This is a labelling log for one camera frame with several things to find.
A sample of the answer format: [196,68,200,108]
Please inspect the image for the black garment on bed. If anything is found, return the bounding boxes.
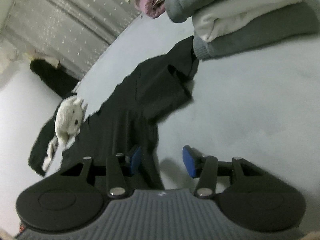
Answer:
[28,102,62,177]

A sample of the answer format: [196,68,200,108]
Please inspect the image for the grey dotted curtain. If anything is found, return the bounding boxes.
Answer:
[2,0,140,78]

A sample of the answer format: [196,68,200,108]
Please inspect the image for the hanging black coat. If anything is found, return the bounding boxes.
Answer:
[30,59,79,98]

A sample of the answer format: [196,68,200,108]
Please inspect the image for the white plush dog toy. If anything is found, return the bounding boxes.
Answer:
[55,95,87,146]

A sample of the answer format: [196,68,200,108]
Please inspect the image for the folded white shirt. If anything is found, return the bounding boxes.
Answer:
[192,0,303,42]

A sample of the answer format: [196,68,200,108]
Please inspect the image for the black t-shirt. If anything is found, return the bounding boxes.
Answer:
[61,36,199,190]

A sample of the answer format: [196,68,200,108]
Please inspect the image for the white cloth by black garment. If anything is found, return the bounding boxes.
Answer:
[42,136,59,172]

